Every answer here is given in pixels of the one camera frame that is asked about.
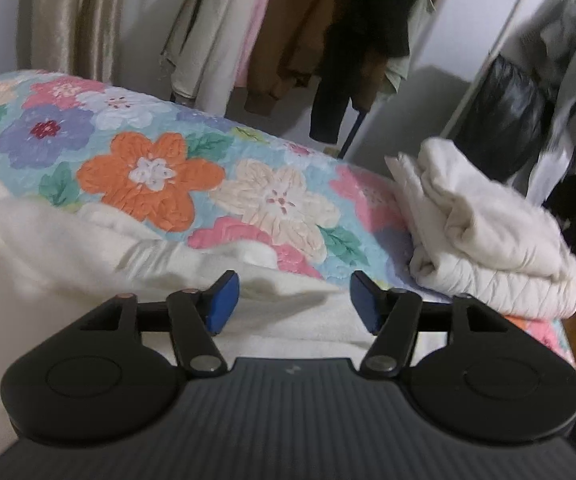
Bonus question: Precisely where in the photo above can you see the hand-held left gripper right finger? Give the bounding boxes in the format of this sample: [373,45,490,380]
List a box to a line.
[349,269,512,381]

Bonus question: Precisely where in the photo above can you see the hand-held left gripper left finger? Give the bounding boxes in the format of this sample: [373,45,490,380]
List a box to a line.
[78,269,241,379]

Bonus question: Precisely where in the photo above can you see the white fleece robe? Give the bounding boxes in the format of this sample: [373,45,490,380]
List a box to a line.
[0,175,451,471]

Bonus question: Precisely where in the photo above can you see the folded white quilted blanket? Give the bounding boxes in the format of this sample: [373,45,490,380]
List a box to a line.
[385,137,576,322]

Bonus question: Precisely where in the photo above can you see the floral quilted bedspread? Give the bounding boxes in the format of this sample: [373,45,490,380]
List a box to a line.
[0,68,576,362]

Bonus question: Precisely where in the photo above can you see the black bag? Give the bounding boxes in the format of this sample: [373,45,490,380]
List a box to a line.
[454,54,554,184]

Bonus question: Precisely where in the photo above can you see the hanging white garment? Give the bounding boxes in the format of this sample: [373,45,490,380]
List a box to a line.
[160,0,269,109]

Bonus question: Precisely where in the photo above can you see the hanging pink garment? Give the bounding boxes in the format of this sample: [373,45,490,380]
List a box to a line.
[235,0,277,89]

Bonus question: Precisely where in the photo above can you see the hanging brown garment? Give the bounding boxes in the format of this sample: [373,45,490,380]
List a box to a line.
[242,0,385,117]

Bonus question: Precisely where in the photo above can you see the hanging black garment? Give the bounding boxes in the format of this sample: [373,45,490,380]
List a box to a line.
[310,0,462,144]

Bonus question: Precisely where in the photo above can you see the beige curtain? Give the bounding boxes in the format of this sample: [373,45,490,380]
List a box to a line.
[17,0,130,87]

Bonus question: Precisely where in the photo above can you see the hanging grey garment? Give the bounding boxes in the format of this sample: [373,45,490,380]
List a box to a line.
[512,0,576,197]

